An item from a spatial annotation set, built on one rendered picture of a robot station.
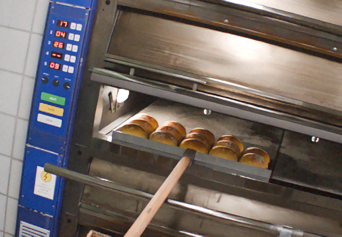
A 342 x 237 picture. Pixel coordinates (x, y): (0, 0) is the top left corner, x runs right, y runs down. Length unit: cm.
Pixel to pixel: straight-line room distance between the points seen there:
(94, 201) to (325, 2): 103
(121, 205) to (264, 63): 68
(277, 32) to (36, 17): 81
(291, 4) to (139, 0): 49
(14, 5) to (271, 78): 91
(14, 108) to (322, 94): 106
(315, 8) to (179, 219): 83
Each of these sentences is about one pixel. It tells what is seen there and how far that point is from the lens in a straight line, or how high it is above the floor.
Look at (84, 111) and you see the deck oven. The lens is 234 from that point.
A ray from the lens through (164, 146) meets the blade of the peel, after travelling 233.
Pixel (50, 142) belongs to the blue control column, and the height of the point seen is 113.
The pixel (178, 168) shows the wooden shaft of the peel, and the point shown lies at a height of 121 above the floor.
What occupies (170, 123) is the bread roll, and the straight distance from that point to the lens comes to 250.
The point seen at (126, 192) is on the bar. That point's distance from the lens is 195.
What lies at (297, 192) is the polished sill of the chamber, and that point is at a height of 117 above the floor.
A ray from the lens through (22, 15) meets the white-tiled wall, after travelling 239.
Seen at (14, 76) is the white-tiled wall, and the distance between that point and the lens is 242.
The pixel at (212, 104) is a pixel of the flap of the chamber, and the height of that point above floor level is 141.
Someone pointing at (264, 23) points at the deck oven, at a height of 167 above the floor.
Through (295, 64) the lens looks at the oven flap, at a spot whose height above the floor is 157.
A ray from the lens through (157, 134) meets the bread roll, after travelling 235.
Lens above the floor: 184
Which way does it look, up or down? 13 degrees down
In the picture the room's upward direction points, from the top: 12 degrees clockwise
